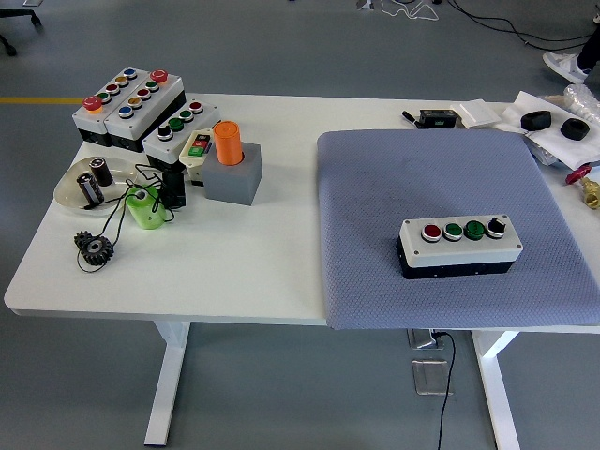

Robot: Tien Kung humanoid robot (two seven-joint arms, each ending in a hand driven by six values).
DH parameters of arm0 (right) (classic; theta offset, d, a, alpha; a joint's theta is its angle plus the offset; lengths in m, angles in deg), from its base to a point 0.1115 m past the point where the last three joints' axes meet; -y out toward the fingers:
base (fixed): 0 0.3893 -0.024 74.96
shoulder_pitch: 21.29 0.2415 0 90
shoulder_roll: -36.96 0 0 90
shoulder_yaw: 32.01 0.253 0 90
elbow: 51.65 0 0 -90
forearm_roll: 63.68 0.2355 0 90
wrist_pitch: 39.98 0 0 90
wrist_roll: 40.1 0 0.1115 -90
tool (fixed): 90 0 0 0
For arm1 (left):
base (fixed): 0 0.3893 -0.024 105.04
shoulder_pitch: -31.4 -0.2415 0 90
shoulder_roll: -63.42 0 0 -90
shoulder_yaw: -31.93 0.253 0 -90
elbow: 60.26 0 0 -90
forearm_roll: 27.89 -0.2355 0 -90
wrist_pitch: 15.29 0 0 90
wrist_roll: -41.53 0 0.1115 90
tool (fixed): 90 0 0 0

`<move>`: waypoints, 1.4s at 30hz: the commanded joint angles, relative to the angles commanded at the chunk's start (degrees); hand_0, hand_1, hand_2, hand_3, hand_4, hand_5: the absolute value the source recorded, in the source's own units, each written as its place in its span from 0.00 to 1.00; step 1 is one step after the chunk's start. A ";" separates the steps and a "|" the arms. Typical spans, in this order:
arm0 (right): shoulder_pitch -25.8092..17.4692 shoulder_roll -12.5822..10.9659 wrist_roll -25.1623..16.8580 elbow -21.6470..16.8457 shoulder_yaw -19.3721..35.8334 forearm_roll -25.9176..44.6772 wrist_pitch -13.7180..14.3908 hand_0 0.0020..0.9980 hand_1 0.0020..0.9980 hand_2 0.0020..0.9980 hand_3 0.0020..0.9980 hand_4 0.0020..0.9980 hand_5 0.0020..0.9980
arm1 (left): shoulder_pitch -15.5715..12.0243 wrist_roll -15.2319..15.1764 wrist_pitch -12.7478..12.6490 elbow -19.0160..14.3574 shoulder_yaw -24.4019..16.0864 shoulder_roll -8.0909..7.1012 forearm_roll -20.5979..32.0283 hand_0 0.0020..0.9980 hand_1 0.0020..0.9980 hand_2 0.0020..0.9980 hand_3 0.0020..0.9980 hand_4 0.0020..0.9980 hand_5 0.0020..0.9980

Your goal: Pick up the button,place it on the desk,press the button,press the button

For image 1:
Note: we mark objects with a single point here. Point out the person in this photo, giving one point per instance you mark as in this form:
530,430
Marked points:
565,65

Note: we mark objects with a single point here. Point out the black office chair base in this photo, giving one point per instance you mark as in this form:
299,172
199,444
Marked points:
19,14

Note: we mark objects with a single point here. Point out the black marker pen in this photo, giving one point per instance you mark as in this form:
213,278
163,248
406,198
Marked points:
410,118

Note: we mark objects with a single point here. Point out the clear bubble wrap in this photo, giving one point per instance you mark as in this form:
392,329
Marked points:
581,98

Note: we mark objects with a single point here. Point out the five-button box red mushroom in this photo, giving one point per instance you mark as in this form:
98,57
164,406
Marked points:
94,123
140,117

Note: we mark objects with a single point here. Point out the black metal gear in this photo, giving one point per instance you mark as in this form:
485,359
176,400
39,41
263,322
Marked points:
96,250

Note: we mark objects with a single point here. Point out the clear plastic bag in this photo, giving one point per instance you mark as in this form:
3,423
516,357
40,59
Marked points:
544,152

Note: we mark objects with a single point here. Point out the metal floor plate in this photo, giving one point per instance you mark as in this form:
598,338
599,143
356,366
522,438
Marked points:
429,377

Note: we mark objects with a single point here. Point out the small black block device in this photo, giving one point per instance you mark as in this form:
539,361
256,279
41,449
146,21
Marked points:
173,187

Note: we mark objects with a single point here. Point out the four-button white control box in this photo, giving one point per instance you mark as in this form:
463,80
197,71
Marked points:
422,252
157,146

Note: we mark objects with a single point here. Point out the orange cylinder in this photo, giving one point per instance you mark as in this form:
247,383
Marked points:
227,143

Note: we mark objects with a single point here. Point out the yellow floor tape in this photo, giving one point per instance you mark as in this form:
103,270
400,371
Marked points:
37,100

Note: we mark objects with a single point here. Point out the black cylindrical capacitor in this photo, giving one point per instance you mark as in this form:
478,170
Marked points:
90,189
101,172

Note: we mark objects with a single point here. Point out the beige red-green switch box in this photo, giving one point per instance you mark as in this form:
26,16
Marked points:
197,145

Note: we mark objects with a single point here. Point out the metal stand foot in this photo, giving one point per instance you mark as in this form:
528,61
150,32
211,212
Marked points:
364,4

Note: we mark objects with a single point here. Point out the white table leg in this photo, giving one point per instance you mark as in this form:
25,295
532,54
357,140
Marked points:
499,398
169,375

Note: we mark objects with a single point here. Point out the white paper sheet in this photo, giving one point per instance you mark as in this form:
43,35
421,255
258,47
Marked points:
529,100

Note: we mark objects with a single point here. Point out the grey cube block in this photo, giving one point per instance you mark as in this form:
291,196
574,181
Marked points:
232,185

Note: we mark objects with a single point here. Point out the flat white box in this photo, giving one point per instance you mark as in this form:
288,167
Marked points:
475,114

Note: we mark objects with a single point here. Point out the black battery green label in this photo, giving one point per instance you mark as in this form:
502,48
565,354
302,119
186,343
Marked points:
437,118

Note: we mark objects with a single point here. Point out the clear glass dish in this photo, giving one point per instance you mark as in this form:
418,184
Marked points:
68,192

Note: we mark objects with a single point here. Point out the metal floor outlet box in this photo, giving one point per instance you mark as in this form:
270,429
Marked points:
422,338

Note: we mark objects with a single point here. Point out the grey-blue textured mat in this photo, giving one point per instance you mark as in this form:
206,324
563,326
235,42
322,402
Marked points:
375,197

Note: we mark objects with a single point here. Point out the green cylinder spool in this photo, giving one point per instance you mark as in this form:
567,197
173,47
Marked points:
144,211

